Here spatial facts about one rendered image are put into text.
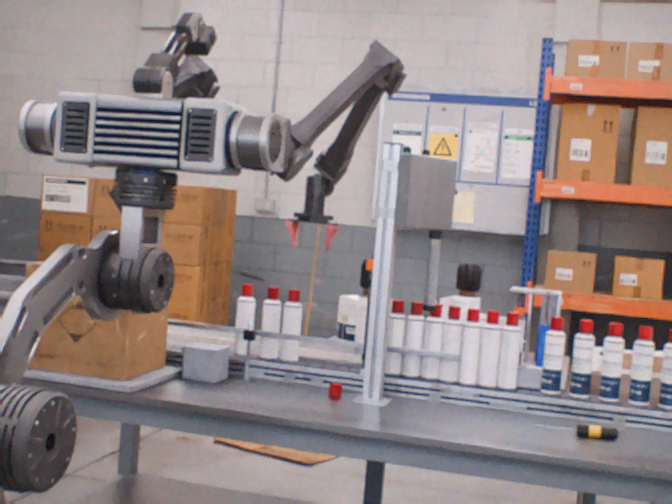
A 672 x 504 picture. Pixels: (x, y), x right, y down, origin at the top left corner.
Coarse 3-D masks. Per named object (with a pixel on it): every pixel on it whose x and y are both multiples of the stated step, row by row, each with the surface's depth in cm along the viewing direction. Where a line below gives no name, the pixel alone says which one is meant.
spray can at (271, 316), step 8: (272, 288) 264; (272, 296) 264; (264, 304) 264; (272, 304) 263; (280, 304) 265; (264, 312) 264; (272, 312) 263; (280, 312) 265; (264, 320) 264; (272, 320) 263; (264, 328) 264; (272, 328) 264; (264, 344) 264; (272, 344) 264; (264, 352) 264; (272, 352) 264
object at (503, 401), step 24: (168, 360) 270; (240, 360) 263; (312, 384) 258; (360, 384) 254; (384, 384) 253; (408, 384) 251; (432, 384) 249; (504, 408) 244; (528, 408) 243; (576, 408) 240; (600, 408) 238; (624, 408) 237
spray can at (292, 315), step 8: (288, 296) 263; (296, 296) 263; (288, 304) 262; (296, 304) 262; (288, 312) 262; (296, 312) 262; (288, 320) 262; (296, 320) 262; (288, 328) 262; (296, 328) 262; (288, 344) 262; (296, 344) 263; (280, 352) 265; (288, 352) 262; (296, 352) 263; (280, 360) 264; (288, 360) 262; (296, 360) 264
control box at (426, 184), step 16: (400, 160) 239; (416, 160) 237; (432, 160) 241; (448, 160) 244; (400, 176) 239; (416, 176) 238; (432, 176) 241; (448, 176) 245; (400, 192) 239; (416, 192) 238; (432, 192) 242; (448, 192) 246; (400, 208) 239; (416, 208) 239; (432, 208) 242; (448, 208) 246; (400, 224) 238; (416, 224) 239; (432, 224) 243; (448, 224) 247
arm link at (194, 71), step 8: (192, 56) 242; (184, 64) 240; (192, 64) 241; (200, 64) 241; (184, 72) 239; (192, 72) 240; (200, 72) 241; (208, 72) 242; (176, 80) 238; (184, 80) 239; (192, 80) 241; (200, 80) 243; (208, 80) 246; (216, 80) 250; (176, 88) 238; (184, 88) 242; (200, 88) 249; (176, 96) 241
